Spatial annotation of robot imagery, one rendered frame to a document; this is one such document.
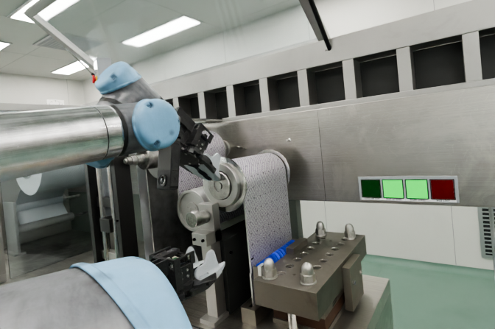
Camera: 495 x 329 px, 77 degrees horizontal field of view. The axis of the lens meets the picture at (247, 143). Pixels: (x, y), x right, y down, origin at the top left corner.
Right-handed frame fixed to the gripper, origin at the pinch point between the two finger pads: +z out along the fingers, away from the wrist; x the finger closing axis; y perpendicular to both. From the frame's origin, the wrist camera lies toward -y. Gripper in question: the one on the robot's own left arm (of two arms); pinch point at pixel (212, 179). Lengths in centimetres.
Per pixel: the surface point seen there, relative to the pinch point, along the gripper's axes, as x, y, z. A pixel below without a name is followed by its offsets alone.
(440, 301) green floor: -30, 37, 243
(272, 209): -5.7, 2.8, 21.4
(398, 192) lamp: -37, 16, 34
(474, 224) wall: -55, 109, 260
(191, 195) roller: 12.6, -1.1, 6.7
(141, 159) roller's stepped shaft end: 24.1, 3.2, -6.4
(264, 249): -5.7, -8.7, 22.8
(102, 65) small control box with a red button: 53, 35, -22
